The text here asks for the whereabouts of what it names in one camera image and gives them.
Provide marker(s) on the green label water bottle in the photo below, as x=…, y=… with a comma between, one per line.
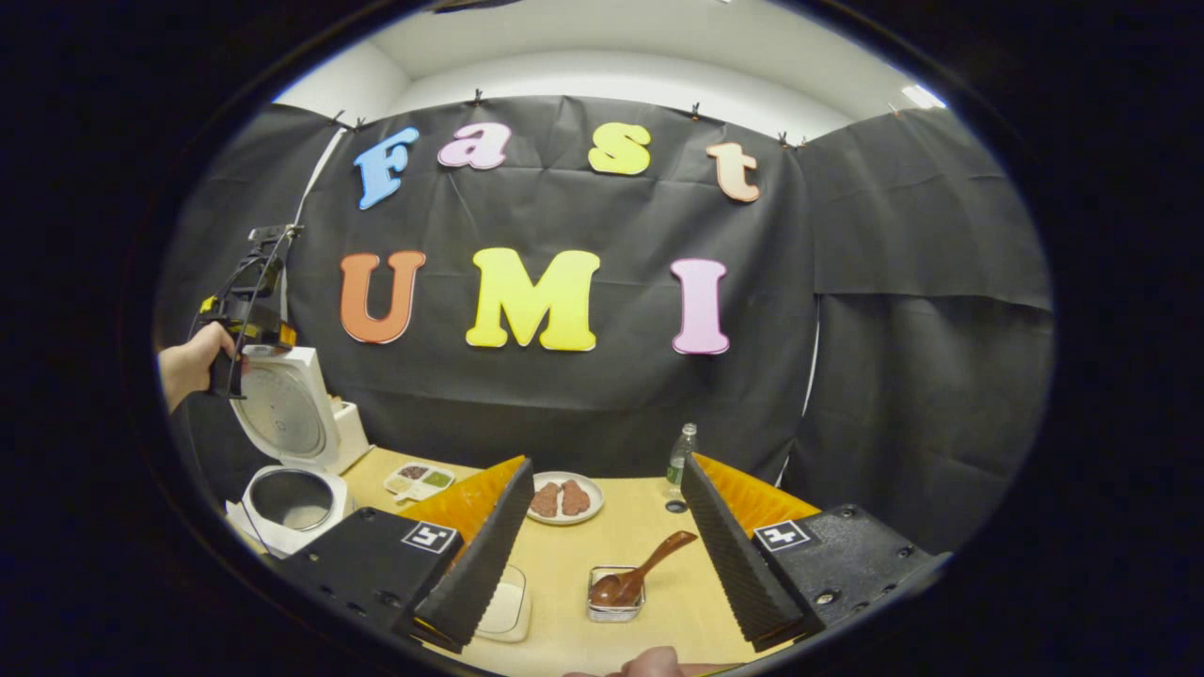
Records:
x=681, y=461

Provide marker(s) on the white round plate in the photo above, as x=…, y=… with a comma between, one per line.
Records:
x=594, y=489

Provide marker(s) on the black backdrop cloth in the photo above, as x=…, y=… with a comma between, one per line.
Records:
x=611, y=404

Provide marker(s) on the white toaster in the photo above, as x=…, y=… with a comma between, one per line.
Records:
x=350, y=432

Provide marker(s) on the white rice cooker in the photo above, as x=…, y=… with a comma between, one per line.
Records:
x=282, y=414

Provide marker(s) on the small ceiling light panel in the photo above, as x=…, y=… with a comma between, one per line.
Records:
x=924, y=96

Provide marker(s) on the clear box of rice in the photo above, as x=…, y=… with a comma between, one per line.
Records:
x=508, y=611

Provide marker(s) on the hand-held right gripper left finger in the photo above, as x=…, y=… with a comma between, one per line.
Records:
x=480, y=564

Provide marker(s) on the brown meat piece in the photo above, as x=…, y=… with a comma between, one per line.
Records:
x=545, y=500
x=575, y=497

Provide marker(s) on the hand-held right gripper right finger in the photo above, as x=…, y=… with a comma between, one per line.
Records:
x=729, y=564

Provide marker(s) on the white divided condiment dish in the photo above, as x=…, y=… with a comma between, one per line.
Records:
x=419, y=481

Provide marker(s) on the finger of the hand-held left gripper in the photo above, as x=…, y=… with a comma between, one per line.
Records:
x=282, y=337

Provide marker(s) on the brown wooden spoon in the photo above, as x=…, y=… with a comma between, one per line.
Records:
x=649, y=564

